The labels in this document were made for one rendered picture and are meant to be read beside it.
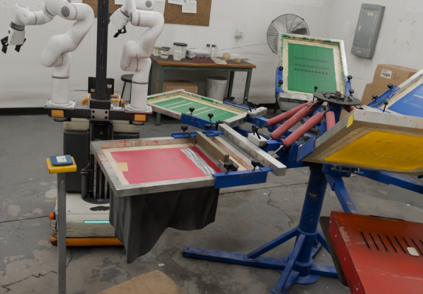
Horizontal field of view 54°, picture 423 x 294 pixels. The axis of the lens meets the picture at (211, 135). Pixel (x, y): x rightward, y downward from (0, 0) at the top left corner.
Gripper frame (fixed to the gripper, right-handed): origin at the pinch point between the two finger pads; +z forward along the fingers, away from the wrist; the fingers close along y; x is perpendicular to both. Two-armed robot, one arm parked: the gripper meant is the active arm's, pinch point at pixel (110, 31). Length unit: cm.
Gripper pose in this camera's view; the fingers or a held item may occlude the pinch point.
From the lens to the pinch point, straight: 275.9
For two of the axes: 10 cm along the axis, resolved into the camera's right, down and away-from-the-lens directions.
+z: -6.8, 6.5, 3.5
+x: -2.7, 2.3, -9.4
